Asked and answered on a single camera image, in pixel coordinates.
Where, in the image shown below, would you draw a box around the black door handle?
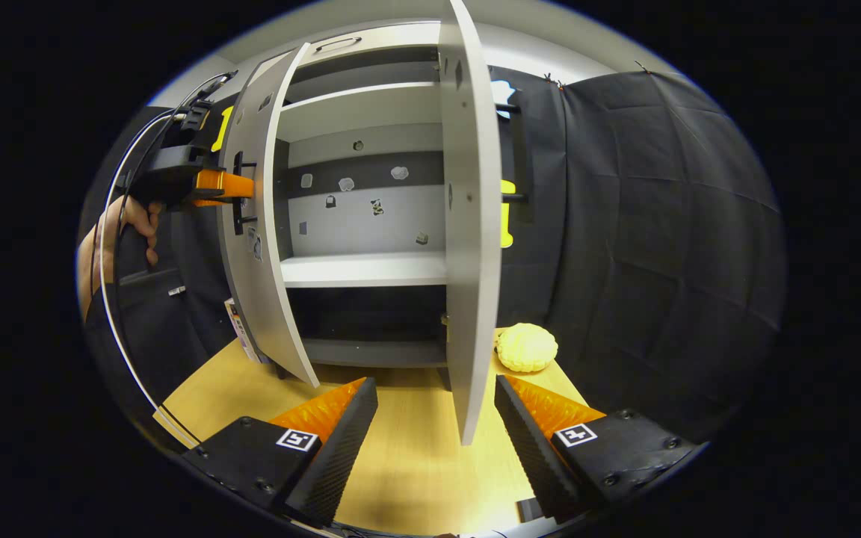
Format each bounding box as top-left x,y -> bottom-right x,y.
232,152 -> 258,236

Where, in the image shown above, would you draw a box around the yellow knobbly ball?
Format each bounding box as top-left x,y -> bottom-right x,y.
496,323 -> 559,374

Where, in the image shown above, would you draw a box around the black backdrop cloth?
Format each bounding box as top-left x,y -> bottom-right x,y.
79,67 -> 786,442

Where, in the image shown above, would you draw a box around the white shoe cabinet door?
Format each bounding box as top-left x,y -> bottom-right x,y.
438,0 -> 504,447
217,43 -> 321,388

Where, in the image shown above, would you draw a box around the white cabinet shelf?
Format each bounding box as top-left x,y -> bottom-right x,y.
279,81 -> 442,143
281,252 -> 448,288

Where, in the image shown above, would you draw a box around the white book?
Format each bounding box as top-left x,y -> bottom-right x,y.
223,297 -> 261,365

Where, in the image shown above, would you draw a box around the white double-door shoe cabinet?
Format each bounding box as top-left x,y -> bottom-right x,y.
217,0 -> 532,447

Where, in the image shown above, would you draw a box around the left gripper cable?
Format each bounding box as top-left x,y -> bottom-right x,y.
98,69 -> 239,449

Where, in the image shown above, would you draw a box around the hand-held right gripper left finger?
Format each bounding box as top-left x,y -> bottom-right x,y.
180,377 -> 379,528

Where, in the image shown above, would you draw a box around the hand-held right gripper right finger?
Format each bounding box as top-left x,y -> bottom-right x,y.
494,374 -> 704,524

